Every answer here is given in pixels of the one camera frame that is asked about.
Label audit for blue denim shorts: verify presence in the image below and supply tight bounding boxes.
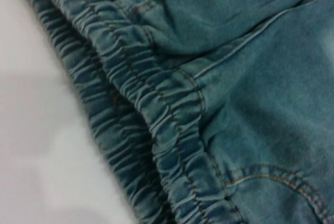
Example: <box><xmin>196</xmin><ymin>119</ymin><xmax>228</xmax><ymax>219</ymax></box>
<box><xmin>18</xmin><ymin>0</ymin><xmax>334</xmax><ymax>224</ymax></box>

